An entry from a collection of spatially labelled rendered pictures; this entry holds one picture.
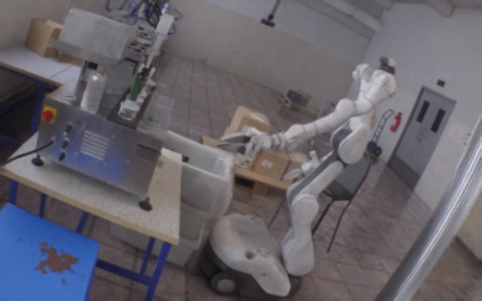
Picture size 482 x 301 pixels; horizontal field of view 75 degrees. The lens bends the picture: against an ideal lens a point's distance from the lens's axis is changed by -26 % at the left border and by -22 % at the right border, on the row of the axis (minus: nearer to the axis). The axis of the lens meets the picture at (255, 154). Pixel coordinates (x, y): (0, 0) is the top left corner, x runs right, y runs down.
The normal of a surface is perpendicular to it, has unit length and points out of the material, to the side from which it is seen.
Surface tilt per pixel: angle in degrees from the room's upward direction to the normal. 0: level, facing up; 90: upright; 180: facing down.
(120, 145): 90
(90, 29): 90
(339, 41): 90
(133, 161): 90
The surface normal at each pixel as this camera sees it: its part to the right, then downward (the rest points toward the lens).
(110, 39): 0.14, 0.36
